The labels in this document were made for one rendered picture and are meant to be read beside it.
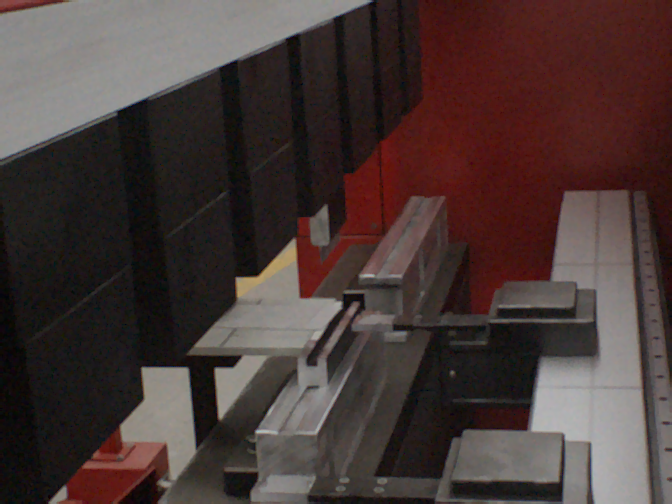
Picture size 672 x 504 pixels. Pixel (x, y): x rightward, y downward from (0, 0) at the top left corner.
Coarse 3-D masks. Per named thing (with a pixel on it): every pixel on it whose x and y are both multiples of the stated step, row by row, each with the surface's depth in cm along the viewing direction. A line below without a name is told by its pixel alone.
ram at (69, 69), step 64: (0, 0) 58; (64, 0) 65; (128, 0) 74; (192, 0) 85; (256, 0) 100; (320, 0) 122; (0, 64) 58; (64, 64) 65; (128, 64) 73; (192, 64) 85; (0, 128) 58; (64, 128) 65
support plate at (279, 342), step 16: (272, 304) 155; (288, 304) 155; (304, 304) 155; (320, 304) 154; (208, 336) 145; (224, 336) 145; (240, 336) 144; (256, 336) 144; (272, 336) 144; (288, 336) 143; (304, 336) 143; (192, 352) 142; (208, 352) 142; (224, 352) 141; (240, 352) 141; (256, 352) 141; (272, 352) 140; (288, 352) 140
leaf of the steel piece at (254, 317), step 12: (228, 312) 153; (240, 312) 152; (252, 312) 152; (264, 312) 152; (276, 312) 152; (288, 312) 151; (300, 312) 151; (312, 312) 151; (216, 324) 148; (228, 324) 148; (240, 324) 148; (252, 324) 148; (264, 324) 147; (276, 324) 147; (288, 324) 147; (300, 324) 146
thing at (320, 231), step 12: (336, 204) 144; (324, 216) 139; (336, 216) 144; (312, 228) 140; (324, 228) 140; (336, 228) 144; (312, 240) 140; (324, 240) 140; (336, 240) 148; (324, 252) 142
